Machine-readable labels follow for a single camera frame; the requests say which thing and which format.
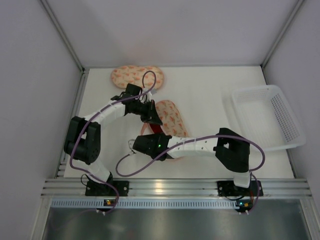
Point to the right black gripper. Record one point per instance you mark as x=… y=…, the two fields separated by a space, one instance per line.
x=139 y=145

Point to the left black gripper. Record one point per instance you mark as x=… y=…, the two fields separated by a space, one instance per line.
x=152 y=114

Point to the pink mesh laundry bag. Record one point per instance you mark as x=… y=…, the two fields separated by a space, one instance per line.
x=172 y=121
x=133 y=74

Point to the red bra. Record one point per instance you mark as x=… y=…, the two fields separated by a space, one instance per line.
x=155 y=128

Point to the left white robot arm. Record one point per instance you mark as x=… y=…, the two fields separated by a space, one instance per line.
x=83 y=139

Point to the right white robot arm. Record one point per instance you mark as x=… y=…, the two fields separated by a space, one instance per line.
x=228 y=147

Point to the white plastic basket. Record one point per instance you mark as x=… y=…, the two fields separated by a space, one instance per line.
x=266 y=117

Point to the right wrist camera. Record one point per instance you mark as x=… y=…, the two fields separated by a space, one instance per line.
x=130 y=145

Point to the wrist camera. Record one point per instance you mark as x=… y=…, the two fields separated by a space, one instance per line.
x=130 y=145
x=151 y=92

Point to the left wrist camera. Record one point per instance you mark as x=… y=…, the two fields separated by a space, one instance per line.
x=151 y=92

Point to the perforated cable duct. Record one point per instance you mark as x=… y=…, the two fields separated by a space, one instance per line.
x=140 y=203

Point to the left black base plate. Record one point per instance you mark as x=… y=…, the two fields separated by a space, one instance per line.
x=95 y=189

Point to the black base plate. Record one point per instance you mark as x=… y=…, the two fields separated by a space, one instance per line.
x=226 y=188
x=95 y=189

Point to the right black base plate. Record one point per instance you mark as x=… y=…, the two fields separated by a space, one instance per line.
x=226 y=188

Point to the aluminium mounting rail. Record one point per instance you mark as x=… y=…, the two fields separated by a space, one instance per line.
x=285 y=188

